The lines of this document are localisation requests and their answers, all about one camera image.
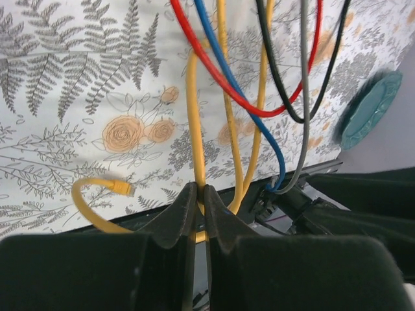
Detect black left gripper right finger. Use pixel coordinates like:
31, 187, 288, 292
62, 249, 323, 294
204, 185, 405, 310

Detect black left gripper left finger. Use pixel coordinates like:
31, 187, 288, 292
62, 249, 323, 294
1, 183, 197, 310

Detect red ethernet cable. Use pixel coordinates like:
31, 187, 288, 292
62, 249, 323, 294
169, 0, 324, 117

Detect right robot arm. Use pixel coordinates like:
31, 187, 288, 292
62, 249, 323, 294
307, 168, 414, 284

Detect teal scalloped plate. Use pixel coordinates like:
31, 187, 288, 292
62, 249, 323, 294
335, 70, 403, 150

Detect blue ethernet cable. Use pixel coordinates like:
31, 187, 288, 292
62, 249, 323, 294
193, 0, 287, 194

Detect grey ethernet cable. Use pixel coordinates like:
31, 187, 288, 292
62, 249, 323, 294
275, 0, 311, 195

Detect black ethernet cable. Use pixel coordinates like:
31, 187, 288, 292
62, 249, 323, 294
255, 0, 351, 124

